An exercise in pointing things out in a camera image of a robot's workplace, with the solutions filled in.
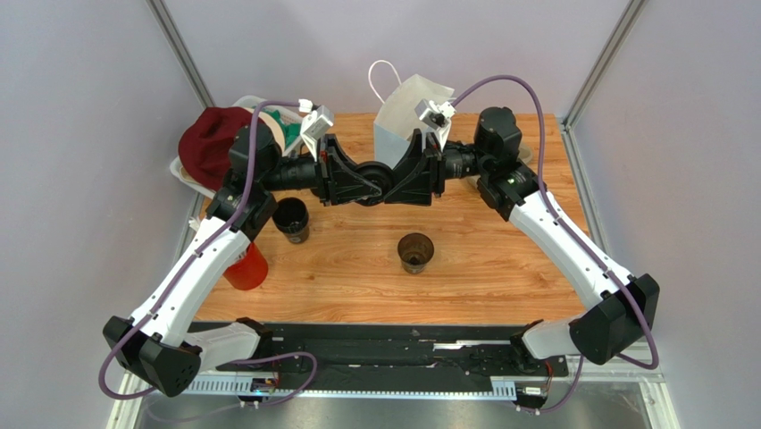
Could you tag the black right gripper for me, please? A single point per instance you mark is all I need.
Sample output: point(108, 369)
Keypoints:
point(438, 172)

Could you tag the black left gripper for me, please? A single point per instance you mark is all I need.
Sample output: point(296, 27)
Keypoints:
point(337, 180)

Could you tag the stack of black cups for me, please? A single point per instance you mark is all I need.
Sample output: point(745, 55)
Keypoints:
point(291, 218)

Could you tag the brown coffee cup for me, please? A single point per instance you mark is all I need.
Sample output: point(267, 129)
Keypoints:
point(415, 251)

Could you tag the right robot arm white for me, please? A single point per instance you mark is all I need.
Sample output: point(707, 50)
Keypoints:
point(619, 306)

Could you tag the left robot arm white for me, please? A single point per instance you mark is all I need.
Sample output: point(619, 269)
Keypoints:
point(154, 343)

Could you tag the green cloth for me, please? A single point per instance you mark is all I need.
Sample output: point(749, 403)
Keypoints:
point(290, 121)

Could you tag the beige hat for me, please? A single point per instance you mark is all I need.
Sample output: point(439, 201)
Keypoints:
point(276, 129)

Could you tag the brown pulp cup carrier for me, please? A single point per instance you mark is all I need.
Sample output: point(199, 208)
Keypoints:
point(525, 154)

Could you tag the white plastic basket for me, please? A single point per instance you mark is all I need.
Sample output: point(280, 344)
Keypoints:
point(249, 103)

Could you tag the red cup with straws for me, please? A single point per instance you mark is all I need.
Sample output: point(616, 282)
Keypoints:
point(249, 271)

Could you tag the dark red bucket hat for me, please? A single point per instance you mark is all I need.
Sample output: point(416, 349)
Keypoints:
point(204, 147)

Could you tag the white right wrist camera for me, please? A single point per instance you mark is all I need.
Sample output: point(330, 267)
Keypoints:
point(438, 117)

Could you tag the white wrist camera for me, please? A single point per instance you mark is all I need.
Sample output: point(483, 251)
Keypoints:
point(317, 121)
point(438, 117)

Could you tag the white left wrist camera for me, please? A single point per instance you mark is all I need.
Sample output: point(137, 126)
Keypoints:
point(317, 121)

